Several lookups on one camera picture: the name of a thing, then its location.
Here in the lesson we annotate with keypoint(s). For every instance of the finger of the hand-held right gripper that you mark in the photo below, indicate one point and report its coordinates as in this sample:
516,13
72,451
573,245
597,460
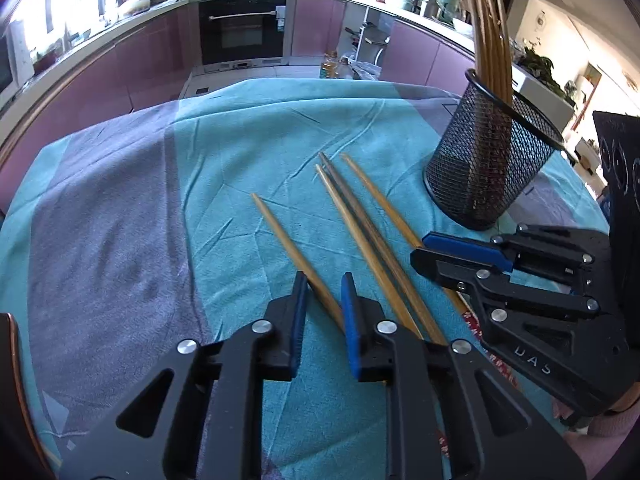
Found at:
440,272
465,250

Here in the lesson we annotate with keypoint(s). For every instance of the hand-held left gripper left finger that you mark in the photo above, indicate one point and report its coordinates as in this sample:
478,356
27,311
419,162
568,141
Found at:
300,310

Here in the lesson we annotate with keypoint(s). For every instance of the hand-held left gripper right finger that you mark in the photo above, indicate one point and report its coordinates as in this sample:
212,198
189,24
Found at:
350,320

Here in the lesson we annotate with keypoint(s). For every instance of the light wooden chopstick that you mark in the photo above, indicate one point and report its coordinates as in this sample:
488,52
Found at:
350,222
380,198
285,245

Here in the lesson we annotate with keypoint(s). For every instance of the black mesh utensil holder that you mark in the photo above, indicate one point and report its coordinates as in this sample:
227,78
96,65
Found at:
480,170

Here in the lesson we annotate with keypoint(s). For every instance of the dark wooden chopstick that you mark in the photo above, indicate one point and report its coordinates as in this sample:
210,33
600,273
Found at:
360,214

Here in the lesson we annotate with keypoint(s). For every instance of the teal and grey tablecloth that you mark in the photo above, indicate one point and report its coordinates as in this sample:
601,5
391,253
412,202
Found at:
150,260

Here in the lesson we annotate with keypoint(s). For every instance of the leafy green vegetables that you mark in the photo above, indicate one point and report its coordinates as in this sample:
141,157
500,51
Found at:
542,70

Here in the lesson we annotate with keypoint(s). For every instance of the pink base cabinets peninsula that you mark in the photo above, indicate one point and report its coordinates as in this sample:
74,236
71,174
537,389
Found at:
415,55

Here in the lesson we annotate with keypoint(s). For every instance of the yellow cooking oil bottle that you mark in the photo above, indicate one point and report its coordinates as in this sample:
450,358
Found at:
327,67

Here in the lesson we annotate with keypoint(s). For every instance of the teal wrapped appliance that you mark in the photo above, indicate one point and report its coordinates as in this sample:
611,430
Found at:
442,0

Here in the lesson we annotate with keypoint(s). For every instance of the black built-in oven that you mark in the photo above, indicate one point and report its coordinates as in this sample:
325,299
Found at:
240,30

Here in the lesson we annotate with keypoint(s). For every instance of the pink base cabinets with sink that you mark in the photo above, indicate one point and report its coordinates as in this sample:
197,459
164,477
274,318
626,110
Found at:
100,80

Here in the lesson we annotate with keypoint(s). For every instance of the white casserole pot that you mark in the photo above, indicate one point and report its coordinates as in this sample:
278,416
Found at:
134,5

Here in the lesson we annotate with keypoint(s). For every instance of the white countertop appliance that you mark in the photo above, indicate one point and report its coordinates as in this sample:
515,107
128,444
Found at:
10,65

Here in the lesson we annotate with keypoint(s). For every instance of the kitchen window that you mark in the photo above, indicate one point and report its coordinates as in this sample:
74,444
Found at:
60,0

